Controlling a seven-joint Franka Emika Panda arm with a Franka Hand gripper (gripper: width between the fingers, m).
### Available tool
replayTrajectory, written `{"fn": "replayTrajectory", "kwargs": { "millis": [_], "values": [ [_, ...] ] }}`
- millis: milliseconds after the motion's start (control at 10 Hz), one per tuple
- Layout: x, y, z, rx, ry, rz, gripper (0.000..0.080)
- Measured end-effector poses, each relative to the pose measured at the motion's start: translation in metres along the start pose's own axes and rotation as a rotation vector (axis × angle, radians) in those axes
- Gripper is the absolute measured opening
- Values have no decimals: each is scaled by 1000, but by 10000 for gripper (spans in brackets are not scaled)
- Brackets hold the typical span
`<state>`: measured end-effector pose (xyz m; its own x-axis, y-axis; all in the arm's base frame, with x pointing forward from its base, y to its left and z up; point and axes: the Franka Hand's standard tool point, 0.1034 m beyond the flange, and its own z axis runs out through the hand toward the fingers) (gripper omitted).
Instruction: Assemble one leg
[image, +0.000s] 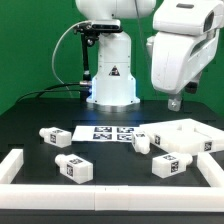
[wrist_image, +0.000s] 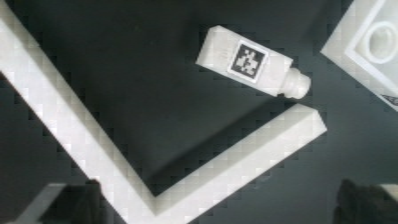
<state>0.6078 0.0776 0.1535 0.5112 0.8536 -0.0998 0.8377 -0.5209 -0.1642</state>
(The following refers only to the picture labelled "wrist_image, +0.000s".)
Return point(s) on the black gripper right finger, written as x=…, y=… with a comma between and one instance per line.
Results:
x=366, y=204

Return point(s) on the white table leg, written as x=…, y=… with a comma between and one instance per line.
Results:
x=251, y=64

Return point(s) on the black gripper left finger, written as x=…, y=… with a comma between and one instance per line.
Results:
x=64, y=205

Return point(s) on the white square tabletop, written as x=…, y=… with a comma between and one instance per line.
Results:
x=361, y=47

